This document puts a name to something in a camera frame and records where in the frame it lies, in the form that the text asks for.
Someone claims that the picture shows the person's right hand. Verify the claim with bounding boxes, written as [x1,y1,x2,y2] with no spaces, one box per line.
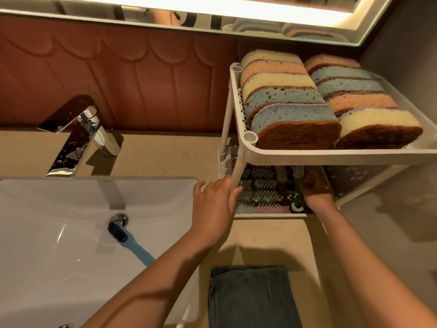
[300,167,337,212]

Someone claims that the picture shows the pile of bristle brushes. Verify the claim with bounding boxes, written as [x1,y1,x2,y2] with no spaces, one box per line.
[222,164,309,215]

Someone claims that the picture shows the dark grey folded towel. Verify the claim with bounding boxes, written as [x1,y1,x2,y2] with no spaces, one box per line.
[208,265,303,328]

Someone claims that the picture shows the blue-handled black bristle brush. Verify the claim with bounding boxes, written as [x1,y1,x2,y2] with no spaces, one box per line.
[107,223,156,267]

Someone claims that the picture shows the white two-tier plastic rack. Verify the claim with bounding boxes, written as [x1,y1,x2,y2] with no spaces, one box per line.
[218,62,437,220]

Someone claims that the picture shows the chrome sink faucet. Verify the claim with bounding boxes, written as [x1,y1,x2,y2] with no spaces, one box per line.
[37,95,122,178]

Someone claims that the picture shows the person's left forearm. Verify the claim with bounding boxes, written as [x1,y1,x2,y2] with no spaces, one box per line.
[80,231,221,328]

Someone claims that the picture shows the rows of pastel scrub sponges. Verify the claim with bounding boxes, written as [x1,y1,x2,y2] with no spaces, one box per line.
[239,49,424,151]

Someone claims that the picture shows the white ceramic sink basin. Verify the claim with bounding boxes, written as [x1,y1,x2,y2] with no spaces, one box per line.
[0,177,201,328]

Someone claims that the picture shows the lit wall mirror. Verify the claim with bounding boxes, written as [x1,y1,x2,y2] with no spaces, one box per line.
[0,0,394,48]

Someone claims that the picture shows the person's right forearm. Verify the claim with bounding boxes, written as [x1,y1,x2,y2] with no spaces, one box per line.
[316,201,437,328]

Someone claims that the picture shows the chrome sink drain plug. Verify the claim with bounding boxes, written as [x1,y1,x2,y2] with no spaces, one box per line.
[109,214,129,230]

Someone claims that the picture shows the person's left hand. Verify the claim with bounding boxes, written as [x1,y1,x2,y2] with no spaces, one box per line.
[189,176,244,249]

